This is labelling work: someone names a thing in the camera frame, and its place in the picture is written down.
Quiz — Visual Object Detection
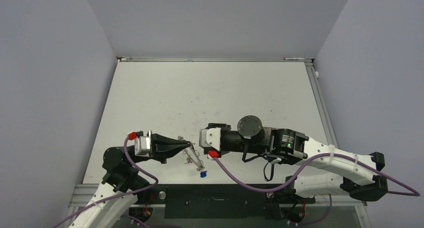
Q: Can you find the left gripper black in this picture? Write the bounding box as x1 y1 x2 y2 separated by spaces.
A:
129 129 191 164

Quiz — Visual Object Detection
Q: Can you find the metal disc keyring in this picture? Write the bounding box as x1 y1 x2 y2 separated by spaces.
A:
182 141 206 173

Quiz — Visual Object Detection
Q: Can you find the key with blue tag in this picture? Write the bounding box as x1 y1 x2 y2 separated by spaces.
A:
200 171 207 178

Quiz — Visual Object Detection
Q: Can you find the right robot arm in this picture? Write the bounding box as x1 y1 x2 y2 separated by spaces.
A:
199 115 388 202

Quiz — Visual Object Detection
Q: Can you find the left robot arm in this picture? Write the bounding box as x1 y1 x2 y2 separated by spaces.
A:
65 131 193 228

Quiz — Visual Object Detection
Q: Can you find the red white marker pen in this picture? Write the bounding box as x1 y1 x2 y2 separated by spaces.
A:
283 57 306 61

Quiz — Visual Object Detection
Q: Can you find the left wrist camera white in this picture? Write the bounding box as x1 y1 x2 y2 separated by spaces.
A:
134 136 152 157

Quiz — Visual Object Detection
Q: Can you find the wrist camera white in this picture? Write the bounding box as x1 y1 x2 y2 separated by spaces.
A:
134 136 152 157
198 127 222 158

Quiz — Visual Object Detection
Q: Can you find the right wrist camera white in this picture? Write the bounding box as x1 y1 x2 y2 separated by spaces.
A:
198 127 222 158

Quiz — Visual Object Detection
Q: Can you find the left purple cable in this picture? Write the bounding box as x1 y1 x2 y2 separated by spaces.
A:
52 135 160 228

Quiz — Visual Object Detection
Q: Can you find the purple cable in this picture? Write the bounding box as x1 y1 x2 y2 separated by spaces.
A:
211 152 422 198
52 135 160 228

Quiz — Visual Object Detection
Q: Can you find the aluminium table frame rail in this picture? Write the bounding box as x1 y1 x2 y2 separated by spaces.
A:
305 59 371 228

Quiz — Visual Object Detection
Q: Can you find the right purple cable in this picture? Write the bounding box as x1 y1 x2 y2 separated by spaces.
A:
211 152 422 198

